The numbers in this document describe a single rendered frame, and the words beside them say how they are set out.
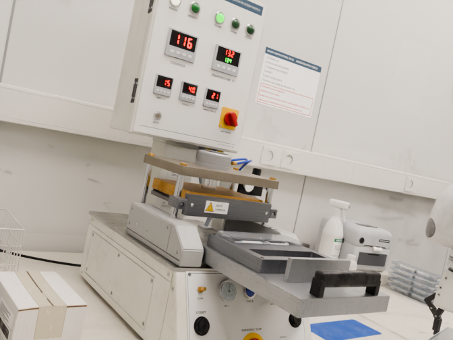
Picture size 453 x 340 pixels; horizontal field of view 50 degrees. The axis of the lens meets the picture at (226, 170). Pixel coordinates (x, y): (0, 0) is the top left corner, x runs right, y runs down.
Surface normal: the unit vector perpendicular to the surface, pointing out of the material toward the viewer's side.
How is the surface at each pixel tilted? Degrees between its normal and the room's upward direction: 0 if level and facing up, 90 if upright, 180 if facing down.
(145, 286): 90
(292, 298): 90
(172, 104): 90
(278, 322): 65
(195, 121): 90
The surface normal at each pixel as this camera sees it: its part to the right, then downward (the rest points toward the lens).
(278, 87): 0.55, 0.16
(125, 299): -0.80, -0.13
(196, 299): 0.60, -0.27
